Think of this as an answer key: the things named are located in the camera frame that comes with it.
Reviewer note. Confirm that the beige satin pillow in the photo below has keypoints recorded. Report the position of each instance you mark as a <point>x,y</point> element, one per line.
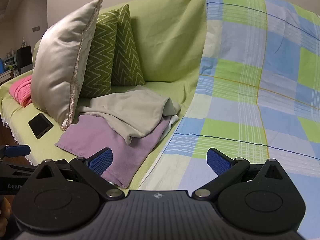
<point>60,62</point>

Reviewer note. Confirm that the black smartphone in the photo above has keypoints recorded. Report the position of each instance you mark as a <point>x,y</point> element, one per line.
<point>40,125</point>

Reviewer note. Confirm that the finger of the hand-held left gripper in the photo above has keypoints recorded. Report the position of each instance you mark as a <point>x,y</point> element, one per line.
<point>15,168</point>
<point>18,150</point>

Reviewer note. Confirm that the blue container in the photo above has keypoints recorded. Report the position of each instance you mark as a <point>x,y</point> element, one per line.
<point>1,66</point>

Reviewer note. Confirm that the green zigzag pillow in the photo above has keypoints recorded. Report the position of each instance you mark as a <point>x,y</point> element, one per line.
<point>126,55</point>
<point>100,62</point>

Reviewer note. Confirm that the pink cloth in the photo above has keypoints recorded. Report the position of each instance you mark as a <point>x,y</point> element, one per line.
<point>21,90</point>

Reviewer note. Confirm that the beige garment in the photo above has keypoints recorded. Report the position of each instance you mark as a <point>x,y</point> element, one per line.
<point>132,112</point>

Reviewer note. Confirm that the checked blue green sheet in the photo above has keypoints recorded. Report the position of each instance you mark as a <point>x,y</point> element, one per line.
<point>250,80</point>

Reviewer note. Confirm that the wooden table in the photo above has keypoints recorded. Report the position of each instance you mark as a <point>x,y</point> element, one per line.
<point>5,76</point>

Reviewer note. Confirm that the wall switch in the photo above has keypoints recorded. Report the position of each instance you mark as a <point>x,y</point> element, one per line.
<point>36,28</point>

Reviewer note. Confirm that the person's left hand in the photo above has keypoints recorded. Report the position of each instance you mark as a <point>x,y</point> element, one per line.
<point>3,215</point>

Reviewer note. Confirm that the green sofa cover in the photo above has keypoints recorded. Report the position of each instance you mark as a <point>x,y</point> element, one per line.
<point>165,42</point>

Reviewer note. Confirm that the black appliance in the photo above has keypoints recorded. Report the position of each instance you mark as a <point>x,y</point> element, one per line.
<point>24,58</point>

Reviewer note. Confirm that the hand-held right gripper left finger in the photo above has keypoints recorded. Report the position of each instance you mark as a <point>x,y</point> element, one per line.
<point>100,163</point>

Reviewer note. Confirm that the purple garment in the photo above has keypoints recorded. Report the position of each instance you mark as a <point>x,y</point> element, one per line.
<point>100,135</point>

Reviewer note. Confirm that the white garment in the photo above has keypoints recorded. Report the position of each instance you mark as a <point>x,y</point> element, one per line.
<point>172,121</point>

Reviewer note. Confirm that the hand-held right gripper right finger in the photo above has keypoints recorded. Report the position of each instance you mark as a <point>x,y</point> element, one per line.
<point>219,163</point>

